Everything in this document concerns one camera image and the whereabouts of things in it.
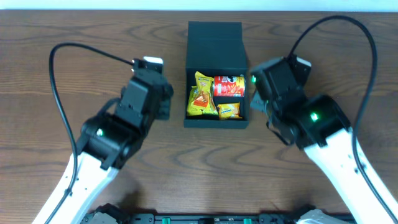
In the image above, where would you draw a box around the dark green box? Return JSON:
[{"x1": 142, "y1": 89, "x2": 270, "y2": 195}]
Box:
[{"x1": 183, "y1": 21, "x2": 249, "y2": 129}]

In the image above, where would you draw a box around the red Pringles can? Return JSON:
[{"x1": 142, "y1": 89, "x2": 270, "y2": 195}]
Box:
[{"x1": 213, "y1": 76, "x2": 246, "y2": 97}]

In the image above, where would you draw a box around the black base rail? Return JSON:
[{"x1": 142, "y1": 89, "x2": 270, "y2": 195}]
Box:
[{"x1": 80, "y1": 203, "x2": 357, "y2": 224}]

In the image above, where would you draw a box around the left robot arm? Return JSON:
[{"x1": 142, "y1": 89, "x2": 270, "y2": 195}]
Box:
[{"x1": 34, "y1": 67, "x2": 173, "y2": 223}]

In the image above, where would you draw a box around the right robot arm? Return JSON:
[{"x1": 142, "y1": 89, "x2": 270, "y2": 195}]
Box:
[{"x1": 250, "y1": 56, "x2": 397, "y2": 223}]

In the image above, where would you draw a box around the small orange biscuit packet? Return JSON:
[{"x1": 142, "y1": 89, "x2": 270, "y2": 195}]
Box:
[{"x1": 217, "y1": 103, "x2": 242, "y2": 120}]

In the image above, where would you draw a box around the green snack packet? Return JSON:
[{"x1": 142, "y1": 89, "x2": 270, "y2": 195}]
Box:
[{"x1": 206, "y1": 93, "x2": 218, "y2": 116}]

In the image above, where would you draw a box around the orange cracker packet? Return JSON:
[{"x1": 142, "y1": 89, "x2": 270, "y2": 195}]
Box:
[{"x1": 192, "y1": 72, "x2": 214, "y2": 110}]

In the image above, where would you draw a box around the yellow snack packet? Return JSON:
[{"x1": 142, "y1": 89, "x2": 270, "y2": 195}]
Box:
[{"x1": 187, "y1": 86, "x2": 203, "y2": 116}]

